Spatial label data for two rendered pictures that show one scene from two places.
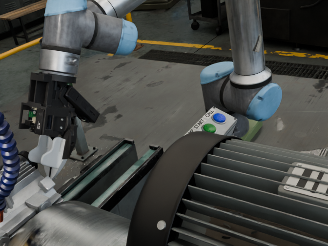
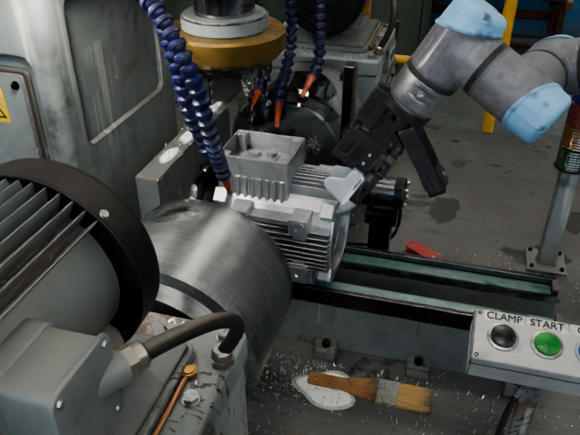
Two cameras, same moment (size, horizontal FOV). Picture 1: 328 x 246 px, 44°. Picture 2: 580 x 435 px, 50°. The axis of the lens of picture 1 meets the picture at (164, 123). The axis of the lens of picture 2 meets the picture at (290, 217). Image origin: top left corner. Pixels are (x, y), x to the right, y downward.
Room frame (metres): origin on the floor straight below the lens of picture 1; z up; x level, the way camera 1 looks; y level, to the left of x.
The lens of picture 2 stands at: (0.31, -0.49, 1.59)
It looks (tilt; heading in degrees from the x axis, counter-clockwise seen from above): 32 degrees down; 68
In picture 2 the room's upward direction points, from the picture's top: straight up
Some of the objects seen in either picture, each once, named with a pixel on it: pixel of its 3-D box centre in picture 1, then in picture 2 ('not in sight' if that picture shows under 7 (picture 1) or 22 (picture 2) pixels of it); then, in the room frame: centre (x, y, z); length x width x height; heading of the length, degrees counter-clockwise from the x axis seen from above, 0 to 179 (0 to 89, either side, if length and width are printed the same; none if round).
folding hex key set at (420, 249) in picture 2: not in sight; (423, 254); (0.98, 0.41, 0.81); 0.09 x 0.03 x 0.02; 107
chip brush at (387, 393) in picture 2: not in sight; (368, 388); (0.70, 0.12, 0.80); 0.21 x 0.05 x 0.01; 143
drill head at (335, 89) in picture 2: not in sight; (304, 124); (0.80, 0.65, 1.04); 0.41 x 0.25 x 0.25; 52
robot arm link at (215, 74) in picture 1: (221, 85); not in sight; (1.16, -0.20, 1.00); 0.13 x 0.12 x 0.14; 31
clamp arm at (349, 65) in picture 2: not in sight; (347, 133); (0.79, 0.42, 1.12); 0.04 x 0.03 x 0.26; 142
